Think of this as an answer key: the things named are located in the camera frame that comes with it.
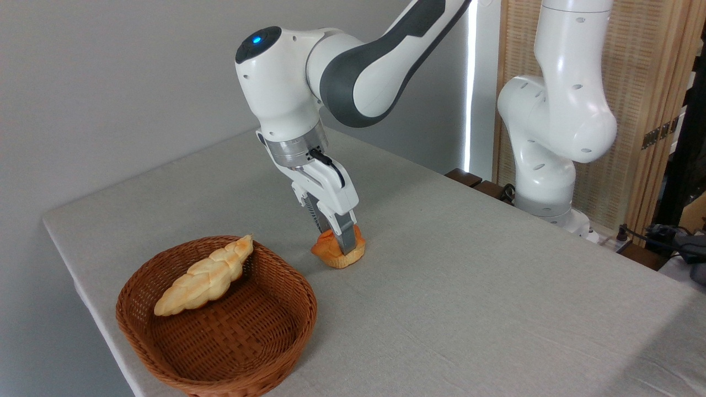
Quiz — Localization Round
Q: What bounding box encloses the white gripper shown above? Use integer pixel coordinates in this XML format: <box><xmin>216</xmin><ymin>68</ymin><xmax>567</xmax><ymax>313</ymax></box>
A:
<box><xmin>284</xmin><ymin>159</ymin><xmax>360</xmax><ymax>256</ymax></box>

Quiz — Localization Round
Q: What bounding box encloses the orange muffin bread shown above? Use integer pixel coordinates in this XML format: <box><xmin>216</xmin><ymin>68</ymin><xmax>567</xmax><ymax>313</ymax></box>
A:
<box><xmin>310</xmin><ymin>223</ymin><xmax>367</xmax><ymax>270</ymax></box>

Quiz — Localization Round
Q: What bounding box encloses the long braided bread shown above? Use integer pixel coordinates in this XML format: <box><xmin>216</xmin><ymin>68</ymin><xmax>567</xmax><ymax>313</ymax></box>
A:
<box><xmin>153</xmin><ymin>234</ymin><xmax>255</xmax><ymax>318</ymax></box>

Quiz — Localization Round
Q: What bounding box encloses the brown wicker basket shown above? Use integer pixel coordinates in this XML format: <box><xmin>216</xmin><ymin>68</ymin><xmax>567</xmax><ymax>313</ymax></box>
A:
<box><xmin>115</xmin><ymin>235</ymin><xmax>318</xmax><ymax>397</ymax></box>

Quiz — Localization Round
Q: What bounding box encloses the dark wooden block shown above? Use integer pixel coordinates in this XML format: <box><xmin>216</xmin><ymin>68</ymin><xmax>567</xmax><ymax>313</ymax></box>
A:
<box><xmin>617</xmin><ymin>242</ymin><xmax>669</xmax><ymax>271</ymax></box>
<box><xmin>445</xmin><ymin>168</ymin><xmax>484</xmax><ymax>189</ymax></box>
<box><xmin>473</xmin><ymin>180</ymin><xmax>515</xmax><ymax>205</ymax></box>

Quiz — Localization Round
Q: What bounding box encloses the grey tablecloth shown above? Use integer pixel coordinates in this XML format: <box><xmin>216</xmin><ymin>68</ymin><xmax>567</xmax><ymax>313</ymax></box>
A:
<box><xmin>42</xmin><ymin>127</ymin><xmax>706</xmax><ymax>397</ymax></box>

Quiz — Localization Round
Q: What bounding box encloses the black screen hinge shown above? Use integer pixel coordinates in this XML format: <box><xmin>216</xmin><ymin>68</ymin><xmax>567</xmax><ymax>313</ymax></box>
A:
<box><xmin>641</xmin><ymin>115</ymin><xmax>681</xmax><ymax>151</ymax></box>

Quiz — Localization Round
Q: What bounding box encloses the wooden folding screen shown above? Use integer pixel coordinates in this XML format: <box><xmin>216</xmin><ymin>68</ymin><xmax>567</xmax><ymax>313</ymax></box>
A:
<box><xmin>495</xmin><ymin>0</ymin><xmax>706</xmax><ymax>233</ymax></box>

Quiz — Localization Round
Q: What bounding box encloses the black vertical stand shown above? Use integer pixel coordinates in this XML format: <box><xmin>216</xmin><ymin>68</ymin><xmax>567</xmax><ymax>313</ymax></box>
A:
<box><xmin>655</xmin><ymin>22</ymin><xmax>706</xmax><ymax>228</ymax></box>

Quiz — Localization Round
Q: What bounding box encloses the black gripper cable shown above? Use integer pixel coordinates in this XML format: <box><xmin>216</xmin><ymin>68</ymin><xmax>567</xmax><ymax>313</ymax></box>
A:
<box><xmin>307</xmin><ymin>147</ymin><xmax>347</xmax><ymax>190</ymax></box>

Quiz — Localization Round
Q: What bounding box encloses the black device with cables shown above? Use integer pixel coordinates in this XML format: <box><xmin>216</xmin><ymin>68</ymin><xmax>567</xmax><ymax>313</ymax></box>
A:
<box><xmin>616</xmin><ymin>222</ymin><xmax>706</xmax><ymax>286</ymax></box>

